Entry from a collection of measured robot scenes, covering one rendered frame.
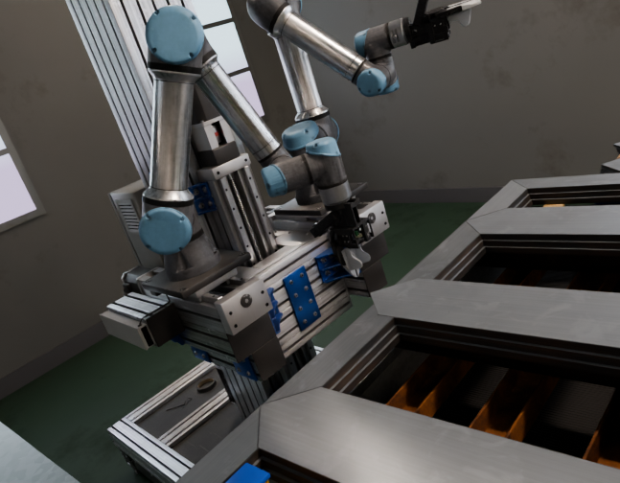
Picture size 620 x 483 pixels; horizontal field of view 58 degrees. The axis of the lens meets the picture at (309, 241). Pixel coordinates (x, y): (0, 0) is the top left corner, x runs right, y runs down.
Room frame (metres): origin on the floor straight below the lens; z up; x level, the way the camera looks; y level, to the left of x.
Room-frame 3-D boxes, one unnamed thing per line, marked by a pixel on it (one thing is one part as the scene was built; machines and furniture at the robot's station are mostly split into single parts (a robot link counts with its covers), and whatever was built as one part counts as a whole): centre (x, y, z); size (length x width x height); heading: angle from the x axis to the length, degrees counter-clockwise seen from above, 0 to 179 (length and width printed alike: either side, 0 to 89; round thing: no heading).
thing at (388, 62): (1.72, -0.37, 1.34); 0.11 x 0.08 x 0.11; 154
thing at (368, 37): (1.73, -0.37, 1.43); 0.11 x 0.08 x 0.09; 64
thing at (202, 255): (1.43, 0.31, 1.09); 0.15 x 0.15 x 0.10
